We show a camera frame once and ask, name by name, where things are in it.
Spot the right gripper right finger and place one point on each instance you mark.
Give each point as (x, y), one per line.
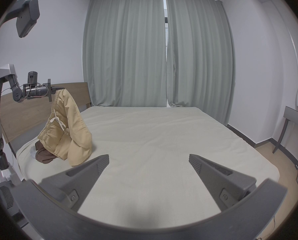
(211, 184)

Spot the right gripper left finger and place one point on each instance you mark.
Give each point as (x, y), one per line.
(86, 180)

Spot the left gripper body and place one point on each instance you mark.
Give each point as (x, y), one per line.
(39, 90)

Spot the tan shorts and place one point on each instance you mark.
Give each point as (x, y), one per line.
(69, 129)

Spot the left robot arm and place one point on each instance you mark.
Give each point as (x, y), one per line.
(4, 71)

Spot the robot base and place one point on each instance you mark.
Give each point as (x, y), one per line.
(6, 199)

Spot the bed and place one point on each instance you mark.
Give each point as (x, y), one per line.
(151, 139)

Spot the brown garment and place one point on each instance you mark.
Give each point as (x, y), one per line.
(45, 155)

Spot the white garment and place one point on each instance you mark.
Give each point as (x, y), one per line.
(33, 152)

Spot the grey-green curtain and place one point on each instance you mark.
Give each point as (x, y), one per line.
(199, 54)
(124, 46)

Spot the grey dressing table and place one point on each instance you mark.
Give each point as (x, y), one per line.
(295, 116)

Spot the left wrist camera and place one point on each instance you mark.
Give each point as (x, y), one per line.
(32, 77)

